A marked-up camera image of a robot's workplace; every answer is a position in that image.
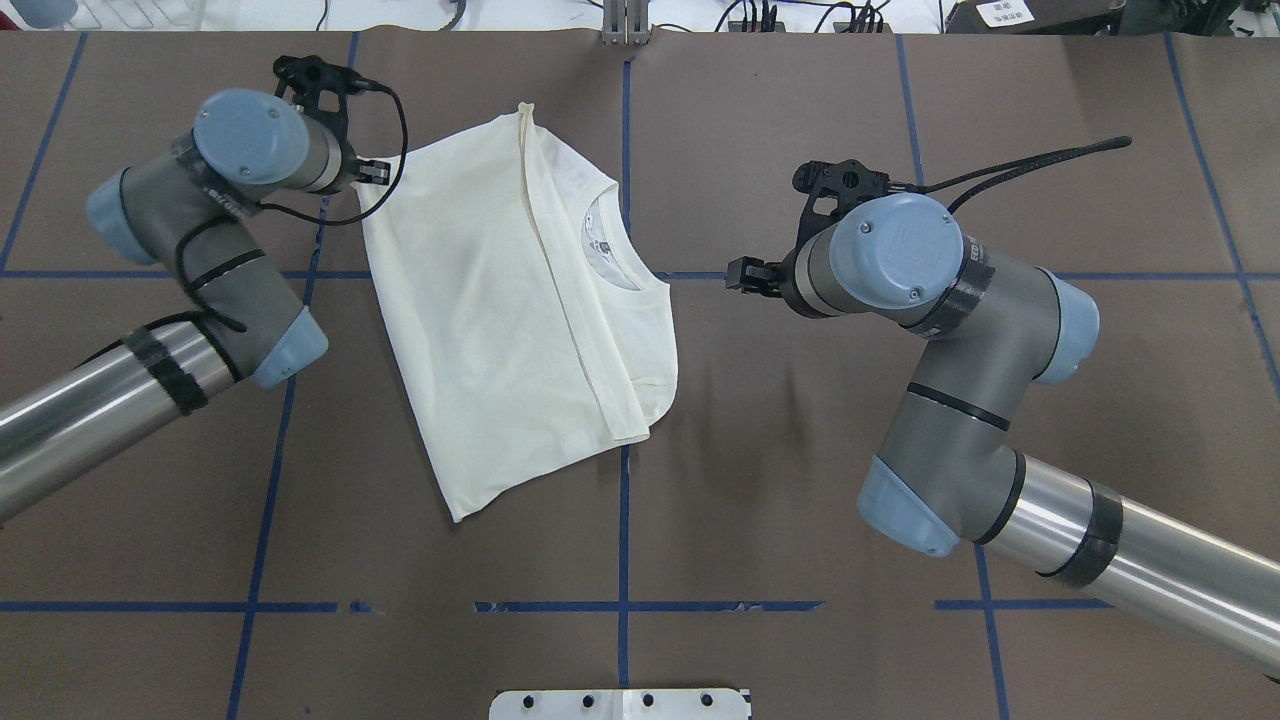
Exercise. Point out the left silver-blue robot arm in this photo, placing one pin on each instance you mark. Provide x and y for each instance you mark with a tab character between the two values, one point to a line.
185	212

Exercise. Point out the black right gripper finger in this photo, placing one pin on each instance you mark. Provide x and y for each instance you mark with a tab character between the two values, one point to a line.
754	275

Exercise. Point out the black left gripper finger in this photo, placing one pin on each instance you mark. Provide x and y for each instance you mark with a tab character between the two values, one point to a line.
378	172

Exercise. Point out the cream long-sleeve cat shirt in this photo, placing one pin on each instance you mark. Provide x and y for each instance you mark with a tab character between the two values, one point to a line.
528	332

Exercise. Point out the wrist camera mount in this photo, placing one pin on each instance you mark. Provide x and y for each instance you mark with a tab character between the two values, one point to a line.
832	190
321	89

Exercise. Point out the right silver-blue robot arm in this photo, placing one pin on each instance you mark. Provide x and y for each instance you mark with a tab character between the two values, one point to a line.
945	472

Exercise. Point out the aluminium frame post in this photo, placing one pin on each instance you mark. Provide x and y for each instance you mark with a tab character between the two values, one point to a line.
626	22

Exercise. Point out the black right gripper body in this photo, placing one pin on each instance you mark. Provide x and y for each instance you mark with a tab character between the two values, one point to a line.
770	276

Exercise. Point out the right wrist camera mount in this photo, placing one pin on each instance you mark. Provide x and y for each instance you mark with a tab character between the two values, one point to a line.
832	190

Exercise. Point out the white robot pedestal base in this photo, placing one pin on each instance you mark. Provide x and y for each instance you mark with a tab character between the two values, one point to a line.
621	703

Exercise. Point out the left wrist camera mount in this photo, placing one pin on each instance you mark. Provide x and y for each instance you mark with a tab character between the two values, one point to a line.
321	89

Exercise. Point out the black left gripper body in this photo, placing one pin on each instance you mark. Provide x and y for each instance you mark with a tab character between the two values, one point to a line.
374	173

